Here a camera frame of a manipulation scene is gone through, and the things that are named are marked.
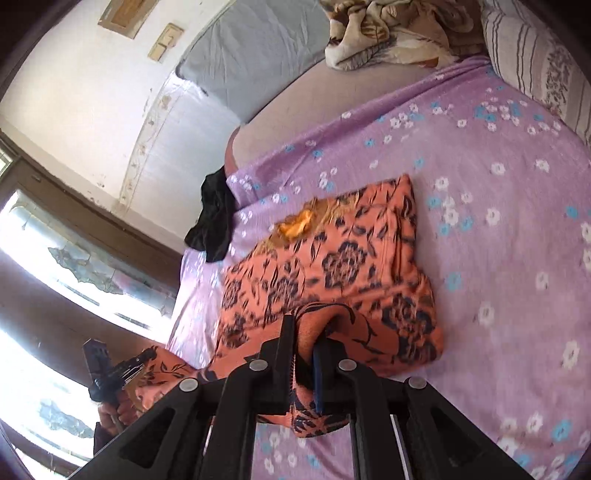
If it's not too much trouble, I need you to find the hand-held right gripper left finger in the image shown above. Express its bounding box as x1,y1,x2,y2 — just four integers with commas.
69,314,297,480

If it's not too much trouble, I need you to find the striped floral cushion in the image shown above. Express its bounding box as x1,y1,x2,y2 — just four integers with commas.
480,0,591,146

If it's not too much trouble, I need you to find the beige mattress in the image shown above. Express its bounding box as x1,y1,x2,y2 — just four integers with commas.
222,55,444,174

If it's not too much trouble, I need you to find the purple floral bedsheet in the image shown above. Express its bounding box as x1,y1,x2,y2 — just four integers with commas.
164,55,591,480

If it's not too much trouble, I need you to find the grey pillow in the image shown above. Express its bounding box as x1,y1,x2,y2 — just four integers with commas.
174,0,333,123

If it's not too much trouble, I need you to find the beige light switch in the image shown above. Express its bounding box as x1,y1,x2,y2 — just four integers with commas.
148,23,184,63

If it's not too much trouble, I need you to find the framed wall plaque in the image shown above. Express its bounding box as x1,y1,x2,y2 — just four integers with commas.
98,0,153,40

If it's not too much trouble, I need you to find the wooden stained glass door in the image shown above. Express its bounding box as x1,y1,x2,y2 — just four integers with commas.
0,134,185,462

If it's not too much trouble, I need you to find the beige floral blanket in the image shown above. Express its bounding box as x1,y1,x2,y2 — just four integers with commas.
318,0,485,72

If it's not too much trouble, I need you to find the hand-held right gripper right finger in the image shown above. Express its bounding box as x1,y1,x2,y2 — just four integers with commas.
311,338,536,480

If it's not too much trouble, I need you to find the person's left hand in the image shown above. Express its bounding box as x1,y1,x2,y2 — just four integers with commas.
98,389,140,437

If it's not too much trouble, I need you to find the person's left forearm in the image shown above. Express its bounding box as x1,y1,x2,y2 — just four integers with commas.
91,421,122,460

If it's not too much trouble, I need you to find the orange floral garment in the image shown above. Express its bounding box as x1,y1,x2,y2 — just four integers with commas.
136,173,446,439

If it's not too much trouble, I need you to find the black cloth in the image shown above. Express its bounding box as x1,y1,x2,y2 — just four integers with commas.
185,166,238,264

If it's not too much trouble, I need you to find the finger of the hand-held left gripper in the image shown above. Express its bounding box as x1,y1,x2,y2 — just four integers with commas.
111,347,158,385

